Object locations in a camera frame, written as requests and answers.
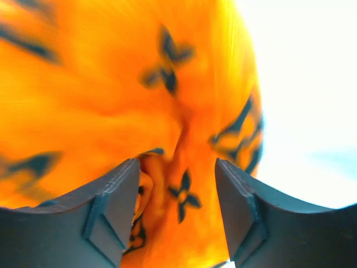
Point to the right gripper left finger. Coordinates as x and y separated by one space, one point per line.
87 227

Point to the orange black patterned pillowcase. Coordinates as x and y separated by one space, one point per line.
86 85

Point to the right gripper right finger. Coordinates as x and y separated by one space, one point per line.
265 227

